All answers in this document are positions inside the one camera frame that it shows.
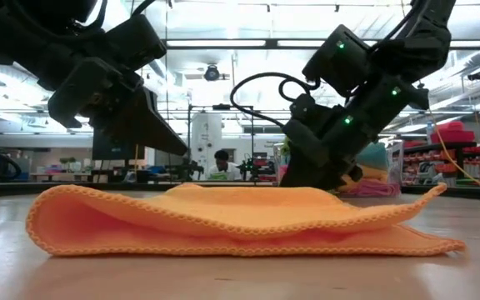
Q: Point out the blue storage bin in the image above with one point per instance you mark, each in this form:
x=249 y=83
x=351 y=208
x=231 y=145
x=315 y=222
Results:
x=155 y=169

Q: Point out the person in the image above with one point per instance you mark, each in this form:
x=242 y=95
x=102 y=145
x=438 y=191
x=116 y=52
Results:
x=223 y=166

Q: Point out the black monitor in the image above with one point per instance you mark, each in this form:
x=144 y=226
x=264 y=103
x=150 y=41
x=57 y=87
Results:
x=115 y=151

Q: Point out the clear plastic bin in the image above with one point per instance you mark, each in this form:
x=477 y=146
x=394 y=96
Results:
x=394 y=162

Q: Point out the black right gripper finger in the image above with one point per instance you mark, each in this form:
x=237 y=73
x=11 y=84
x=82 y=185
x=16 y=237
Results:
x=348 y=175
x=306 y=154

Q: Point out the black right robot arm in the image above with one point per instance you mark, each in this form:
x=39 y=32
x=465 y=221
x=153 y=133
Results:
x=419 y=37

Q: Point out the black ceiling-mounted device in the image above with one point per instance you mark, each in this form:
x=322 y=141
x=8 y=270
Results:
x=212 y=73

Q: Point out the black shelf rack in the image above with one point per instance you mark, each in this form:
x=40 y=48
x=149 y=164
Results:
x=440 y=146

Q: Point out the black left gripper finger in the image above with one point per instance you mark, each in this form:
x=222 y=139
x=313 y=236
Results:
x=86 y=91
x=148 y=129

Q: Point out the red storage bins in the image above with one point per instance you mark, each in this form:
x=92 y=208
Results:
x=452 y=133

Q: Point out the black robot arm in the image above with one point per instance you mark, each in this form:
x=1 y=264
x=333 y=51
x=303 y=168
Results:
x=256 y=166
x=190 y=168

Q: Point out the black ceiling dome camera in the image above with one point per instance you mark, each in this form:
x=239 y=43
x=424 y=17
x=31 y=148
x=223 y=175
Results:
x=477 y=75

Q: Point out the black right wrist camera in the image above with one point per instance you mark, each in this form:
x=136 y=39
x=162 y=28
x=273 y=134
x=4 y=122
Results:
x=336 y=62

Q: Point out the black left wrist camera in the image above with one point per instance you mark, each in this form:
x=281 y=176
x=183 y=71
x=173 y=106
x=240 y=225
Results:
x=138 y=41

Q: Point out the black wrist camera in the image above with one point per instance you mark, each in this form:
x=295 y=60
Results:
x=336 y=62
x=138 y=41

